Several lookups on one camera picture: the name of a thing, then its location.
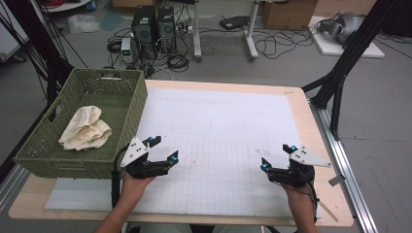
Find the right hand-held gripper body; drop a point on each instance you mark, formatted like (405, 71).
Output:
(306, 158)

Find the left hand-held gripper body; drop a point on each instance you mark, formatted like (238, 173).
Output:
(136, 154)

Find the cream patterned cloth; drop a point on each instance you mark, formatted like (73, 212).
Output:
(85, 129)

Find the green woven basket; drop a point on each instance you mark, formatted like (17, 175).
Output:
(107, 97)

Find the person's left hand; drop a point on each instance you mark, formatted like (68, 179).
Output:
(133, 189)

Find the person's right hand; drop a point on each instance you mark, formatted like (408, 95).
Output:
(301, 197)

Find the grey tape piece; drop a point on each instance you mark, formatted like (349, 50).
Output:
(336, 180)

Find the white grid mat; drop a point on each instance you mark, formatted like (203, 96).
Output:
(213, 123)

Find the thin wooden stick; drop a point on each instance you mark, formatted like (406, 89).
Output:
(327, 210)

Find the grey power supply unit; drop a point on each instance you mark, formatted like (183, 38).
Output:
(127, 50)

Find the white floor board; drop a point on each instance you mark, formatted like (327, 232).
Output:
(330, 47)

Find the large black computer tower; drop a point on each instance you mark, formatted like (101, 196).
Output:
(144, 29)

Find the slim black computer tower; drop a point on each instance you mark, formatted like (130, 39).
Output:
(166, 27)

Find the white desk leg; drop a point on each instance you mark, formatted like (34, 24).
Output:
(196, 32)
(251, 35)

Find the blue floor sheet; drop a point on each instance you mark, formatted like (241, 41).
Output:
(111, 20)

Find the brown cardboard box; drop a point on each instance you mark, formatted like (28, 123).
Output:
(288, 14)

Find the grey robot head shell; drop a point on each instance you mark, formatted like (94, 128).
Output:
(346, 26)

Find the clear plastic bag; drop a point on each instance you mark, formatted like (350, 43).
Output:
(83, 24)

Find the black flat case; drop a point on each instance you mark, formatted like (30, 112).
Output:
(234, 22)

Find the long aluminium rail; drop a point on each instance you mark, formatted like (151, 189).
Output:
(343, 158)

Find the black metal frame strut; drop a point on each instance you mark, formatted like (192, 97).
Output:
(353, 48)

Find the short aluminium rail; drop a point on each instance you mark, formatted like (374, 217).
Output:
(13, 187)

